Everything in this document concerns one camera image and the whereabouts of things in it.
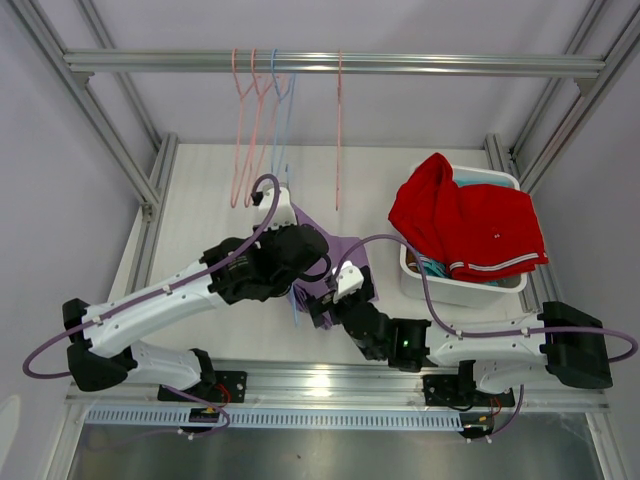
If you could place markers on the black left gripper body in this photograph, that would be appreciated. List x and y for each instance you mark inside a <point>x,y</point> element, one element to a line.
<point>270,234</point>

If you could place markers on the aluminium right frame post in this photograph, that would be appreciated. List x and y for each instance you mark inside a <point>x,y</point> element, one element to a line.
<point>608,30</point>

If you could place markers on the grey slotted cable duct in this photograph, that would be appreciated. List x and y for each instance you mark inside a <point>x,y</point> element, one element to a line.
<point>276,418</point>

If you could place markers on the aluminium frame post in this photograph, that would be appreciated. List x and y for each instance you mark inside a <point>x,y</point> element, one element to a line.
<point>150,190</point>
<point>608,30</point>

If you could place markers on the red trousers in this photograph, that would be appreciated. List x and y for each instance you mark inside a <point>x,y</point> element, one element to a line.
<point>479,232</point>

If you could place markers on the aluminium hanging rail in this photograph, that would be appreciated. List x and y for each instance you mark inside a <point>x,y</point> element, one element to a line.
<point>282,61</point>

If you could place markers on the blue hanger of teal trousers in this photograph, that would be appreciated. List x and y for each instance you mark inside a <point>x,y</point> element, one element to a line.
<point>284,85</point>

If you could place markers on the teal trousers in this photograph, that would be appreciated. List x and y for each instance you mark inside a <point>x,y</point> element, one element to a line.
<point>480,175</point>

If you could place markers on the blue hanger of lilac trousers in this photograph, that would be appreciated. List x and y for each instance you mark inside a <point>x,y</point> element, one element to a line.
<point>295,310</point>

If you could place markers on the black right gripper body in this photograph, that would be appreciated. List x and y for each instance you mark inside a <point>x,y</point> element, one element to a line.
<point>338,310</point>

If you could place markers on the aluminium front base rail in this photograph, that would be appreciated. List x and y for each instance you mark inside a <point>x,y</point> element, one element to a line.
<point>374,386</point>

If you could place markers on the aluminium left frame post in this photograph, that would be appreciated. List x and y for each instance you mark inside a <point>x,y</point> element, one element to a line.
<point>150,190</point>

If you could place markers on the brown trousers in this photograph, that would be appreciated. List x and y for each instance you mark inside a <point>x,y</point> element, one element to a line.
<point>413,262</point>

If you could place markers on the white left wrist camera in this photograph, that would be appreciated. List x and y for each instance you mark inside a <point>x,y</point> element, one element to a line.
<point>284,214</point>

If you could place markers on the pink hanger of red trousers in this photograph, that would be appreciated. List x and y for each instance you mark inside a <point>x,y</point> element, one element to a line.
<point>339,93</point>

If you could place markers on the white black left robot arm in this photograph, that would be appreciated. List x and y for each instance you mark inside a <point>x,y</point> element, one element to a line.
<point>107,346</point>

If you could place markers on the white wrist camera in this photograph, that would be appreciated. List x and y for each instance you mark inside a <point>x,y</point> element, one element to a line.
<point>348,279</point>
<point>284,214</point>

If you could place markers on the lilac trousers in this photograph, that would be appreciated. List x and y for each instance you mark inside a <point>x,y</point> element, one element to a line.
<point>313,283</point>

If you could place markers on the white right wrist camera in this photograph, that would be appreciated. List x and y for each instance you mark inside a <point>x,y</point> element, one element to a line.
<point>348,279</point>

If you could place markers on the pink hanger of brown trousers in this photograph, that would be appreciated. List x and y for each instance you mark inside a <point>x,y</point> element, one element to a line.
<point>254,154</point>

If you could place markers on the pink hanger of yellow trousers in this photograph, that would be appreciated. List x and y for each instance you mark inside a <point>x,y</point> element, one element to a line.
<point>239,165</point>

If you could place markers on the white plastic basket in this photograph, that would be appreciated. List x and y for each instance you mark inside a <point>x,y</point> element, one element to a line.
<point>415,280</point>

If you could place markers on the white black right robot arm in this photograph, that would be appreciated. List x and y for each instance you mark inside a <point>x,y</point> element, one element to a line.
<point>560,342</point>

